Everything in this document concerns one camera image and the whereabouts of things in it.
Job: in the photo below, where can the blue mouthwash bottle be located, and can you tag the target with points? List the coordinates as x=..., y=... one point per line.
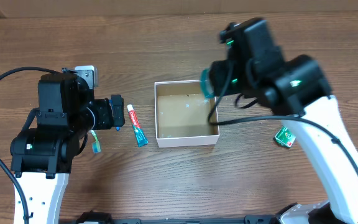
x=205, y=85

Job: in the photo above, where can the white green toothbrush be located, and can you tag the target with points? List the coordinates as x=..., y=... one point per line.
x=96, y=144

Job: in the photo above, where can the green soap packet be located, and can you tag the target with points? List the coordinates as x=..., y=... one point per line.
x=285, y=138

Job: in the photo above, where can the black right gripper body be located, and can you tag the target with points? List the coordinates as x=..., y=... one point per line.
x=223, y=67

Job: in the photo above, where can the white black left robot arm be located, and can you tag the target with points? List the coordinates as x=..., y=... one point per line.
x=42, y=156

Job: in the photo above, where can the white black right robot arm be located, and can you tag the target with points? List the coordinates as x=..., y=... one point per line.
x=299, y=95

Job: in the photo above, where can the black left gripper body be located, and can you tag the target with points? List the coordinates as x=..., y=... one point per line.
x=103, y=119

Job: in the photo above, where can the white open cardboard box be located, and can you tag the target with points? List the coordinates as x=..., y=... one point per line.
x=181, y=115

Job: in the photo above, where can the red white toothpaste tube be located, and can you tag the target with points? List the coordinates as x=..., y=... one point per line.
x=139, y=134

